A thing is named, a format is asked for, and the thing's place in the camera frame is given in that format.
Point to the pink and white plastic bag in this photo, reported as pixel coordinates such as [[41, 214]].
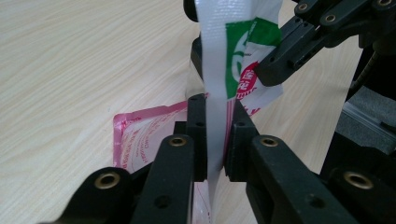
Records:
[[214, 62]]

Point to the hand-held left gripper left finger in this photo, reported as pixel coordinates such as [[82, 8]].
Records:
[[197, 140]]

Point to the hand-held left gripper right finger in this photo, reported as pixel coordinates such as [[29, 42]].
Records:
[[246, 149]]

